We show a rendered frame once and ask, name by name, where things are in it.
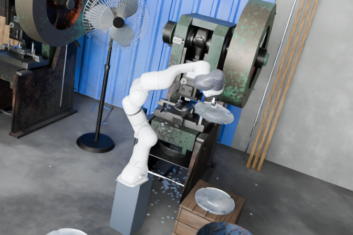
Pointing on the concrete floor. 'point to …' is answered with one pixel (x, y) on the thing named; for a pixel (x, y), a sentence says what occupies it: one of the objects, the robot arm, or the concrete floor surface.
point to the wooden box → (183, 229)
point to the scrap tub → (222, 229)
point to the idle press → (41, 44)
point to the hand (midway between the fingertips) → (214, 104)
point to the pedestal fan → (92, 143)
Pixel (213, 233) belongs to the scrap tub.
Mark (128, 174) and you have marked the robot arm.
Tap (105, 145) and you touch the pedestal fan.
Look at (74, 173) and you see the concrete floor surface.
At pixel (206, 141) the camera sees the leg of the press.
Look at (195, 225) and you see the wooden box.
